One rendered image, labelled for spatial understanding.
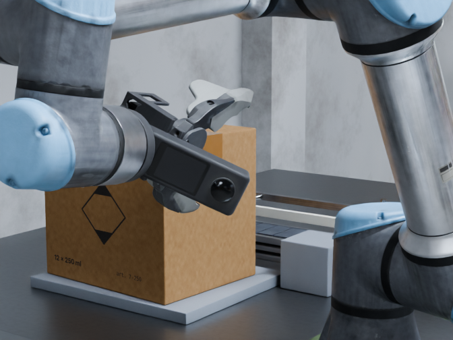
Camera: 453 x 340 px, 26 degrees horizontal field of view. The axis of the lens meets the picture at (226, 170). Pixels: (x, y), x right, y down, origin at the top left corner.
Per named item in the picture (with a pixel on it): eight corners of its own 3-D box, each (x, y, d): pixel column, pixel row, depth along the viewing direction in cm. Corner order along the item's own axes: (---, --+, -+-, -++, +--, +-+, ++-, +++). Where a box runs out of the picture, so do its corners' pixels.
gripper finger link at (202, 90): (220, 52, 108) (165, 92, 103) (263, 77, 106) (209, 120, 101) (218, 73, 111) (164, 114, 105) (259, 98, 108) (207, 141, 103)
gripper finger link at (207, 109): (225, 82, 103) (170, 124, 98) (236, 89, 102) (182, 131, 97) (221, 115, 106) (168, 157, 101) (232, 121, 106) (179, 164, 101)
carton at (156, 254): (256, 274, 179) (257, 127, 174) (165, 305, 161) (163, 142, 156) (139, 247, 198) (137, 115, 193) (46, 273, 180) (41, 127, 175)
